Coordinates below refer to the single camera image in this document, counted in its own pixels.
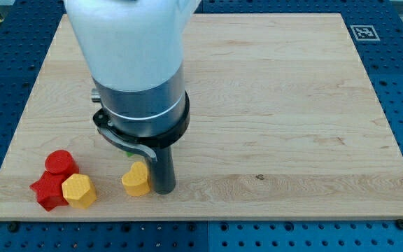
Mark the grey cylinder tool flange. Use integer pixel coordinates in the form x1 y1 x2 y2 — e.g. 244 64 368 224
93 65 190 152

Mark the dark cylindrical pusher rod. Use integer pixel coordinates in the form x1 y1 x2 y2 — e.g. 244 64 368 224
147 147 176 195

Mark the yellow heart block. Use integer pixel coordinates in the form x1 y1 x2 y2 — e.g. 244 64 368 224
121 162 150 197

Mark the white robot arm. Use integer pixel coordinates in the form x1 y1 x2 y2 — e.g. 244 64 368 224
64 0 199 194

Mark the yellow hexagon block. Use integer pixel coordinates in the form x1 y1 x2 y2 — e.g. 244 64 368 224
62 174 97 209

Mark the red cylinder block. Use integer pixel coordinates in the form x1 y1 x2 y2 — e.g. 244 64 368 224
45 150 79 174

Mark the red star block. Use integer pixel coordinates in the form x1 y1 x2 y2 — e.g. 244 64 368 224
29 171 69 211

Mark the wooden board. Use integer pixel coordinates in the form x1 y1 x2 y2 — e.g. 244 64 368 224
0 14 403 222

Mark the fiducial marker tag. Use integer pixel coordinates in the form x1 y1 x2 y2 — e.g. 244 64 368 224
351 24 380 41

